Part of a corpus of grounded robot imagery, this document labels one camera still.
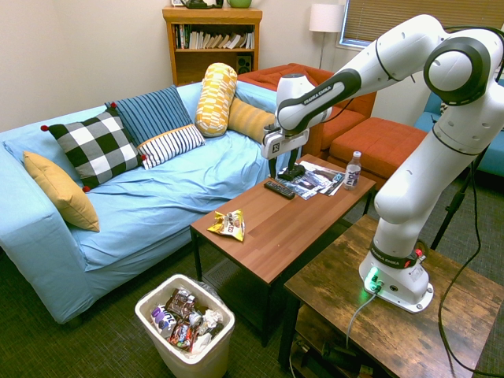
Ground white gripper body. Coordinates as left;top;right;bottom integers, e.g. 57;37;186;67
261;128;310;161

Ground yellow chip bag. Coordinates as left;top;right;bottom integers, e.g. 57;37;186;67
206;209;246;242

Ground purple hint bottle trash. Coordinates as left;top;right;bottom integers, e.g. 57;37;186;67
151;305;177;339

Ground white plastic trash bin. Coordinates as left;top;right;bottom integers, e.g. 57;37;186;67
134;273;236;378

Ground black game controller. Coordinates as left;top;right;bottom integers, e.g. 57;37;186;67
277;164;306;182

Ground black TV remote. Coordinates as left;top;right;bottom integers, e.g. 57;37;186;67
263;180;296;201

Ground dark cover magazine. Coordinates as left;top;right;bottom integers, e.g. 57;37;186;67
274;159;335;201

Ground mustard striped pillow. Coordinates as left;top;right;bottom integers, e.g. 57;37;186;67
227;97;276;145

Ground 425 Business magazine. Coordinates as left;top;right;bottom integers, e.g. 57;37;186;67
318;168;347;197

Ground clear hint water bottle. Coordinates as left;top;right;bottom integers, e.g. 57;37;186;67
343;150;363;191

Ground wooden coffee table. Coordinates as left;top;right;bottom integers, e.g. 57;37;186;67
190;153;377;347

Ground orange armchair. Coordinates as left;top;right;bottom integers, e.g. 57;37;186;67
237;62;377;158

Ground yellow patterned bolster pillow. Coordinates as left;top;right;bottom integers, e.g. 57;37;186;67
195;62;239;138

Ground orange ottoman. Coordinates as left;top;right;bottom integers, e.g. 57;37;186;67
327;117;428;192

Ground white navy striped pillow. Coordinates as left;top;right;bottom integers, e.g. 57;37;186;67
136;124;206;171

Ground wooden bookshelf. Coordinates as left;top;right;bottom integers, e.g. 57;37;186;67
161;6;264;87

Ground row of paperback books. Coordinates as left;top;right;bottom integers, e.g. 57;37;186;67
174;24;255;50

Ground light blue sofa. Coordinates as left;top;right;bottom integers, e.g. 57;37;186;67
0;80;304;324

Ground floor vent grille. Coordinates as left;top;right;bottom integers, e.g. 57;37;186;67
202;258;237;295

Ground white floor lamp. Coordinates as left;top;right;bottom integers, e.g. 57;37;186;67
309;3;346;71

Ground blue striped pillow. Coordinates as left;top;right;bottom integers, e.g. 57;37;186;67
105;84;194;147

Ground dark object on bookshelf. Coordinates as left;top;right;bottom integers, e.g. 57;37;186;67
183;0;224;10

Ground brown snack wrapper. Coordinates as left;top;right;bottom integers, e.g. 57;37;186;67
165;288;198;320

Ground window blinds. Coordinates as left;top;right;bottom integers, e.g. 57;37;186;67
340;0;504;50

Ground crumpled white paper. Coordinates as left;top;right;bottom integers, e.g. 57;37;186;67
198;309;224;335

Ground black white checkered pillow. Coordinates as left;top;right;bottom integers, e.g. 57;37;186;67
40;102;147;193

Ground red snack wrapper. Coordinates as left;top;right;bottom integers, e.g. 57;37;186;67
168;317;200;353

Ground power strip under table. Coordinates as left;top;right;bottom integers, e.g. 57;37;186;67
289;338;375;378

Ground blue chair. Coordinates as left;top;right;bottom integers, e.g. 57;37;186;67
413;78;504;178

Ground plain mustard pillow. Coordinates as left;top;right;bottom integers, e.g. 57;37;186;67
22;150;101;233

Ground black camera stand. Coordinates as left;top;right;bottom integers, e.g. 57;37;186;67
429;145;491;251

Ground grey base cable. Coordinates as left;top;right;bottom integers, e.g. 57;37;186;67
345;290;379;350

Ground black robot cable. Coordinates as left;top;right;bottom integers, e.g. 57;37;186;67
438;25;504;374

